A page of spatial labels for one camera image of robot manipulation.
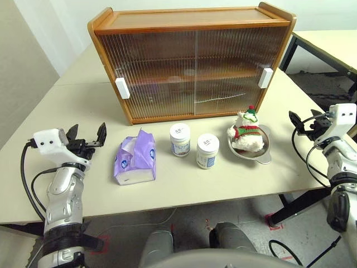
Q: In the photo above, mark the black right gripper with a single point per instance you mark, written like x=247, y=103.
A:
x=320, y=131

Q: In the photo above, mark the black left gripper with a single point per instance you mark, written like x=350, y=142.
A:
x=79, y=148

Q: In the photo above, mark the purple tissue pack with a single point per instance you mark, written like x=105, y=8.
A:
x=136, y=156

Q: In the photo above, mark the white plush toy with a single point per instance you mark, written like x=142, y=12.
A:
x=248, y=139

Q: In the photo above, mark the ribbed clear sliding door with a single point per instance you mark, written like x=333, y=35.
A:
x=231, y=56
x=153, y=69

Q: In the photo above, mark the white jar blue label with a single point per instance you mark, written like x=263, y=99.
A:
x=207, y=152
x=180, y=139

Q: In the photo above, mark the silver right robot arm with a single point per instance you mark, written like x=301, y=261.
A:
x=338, y=159

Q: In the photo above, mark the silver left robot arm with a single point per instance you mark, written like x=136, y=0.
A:
x=64, y=192

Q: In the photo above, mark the wooden cabinet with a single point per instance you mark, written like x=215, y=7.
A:
x=181, y=19

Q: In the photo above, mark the black table leg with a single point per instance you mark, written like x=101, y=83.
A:
x=301, y=209

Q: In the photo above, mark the red floor tape marker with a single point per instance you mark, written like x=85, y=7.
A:
x=274, y=226
x=104, y=243

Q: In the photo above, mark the grey rounded left robot leg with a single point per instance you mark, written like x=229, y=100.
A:
x=156, y=248

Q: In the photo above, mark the grey rounded robot leg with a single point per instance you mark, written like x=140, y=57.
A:
x=156, y=248
x=231, y=237

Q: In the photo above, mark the grey rounded right robot leg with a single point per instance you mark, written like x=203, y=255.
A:
x=231, y=237

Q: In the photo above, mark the grey robot torso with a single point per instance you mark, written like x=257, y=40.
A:
x=223, y=259

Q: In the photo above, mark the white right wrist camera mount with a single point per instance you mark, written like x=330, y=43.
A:
x=343, y=111

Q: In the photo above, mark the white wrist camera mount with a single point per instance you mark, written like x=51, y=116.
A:
x=343, y=111
x=47, y=142

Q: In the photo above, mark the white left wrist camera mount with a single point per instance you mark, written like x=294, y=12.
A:
x=47, y=142

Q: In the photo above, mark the beige table black frame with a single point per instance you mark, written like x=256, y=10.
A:
x=320, y=42

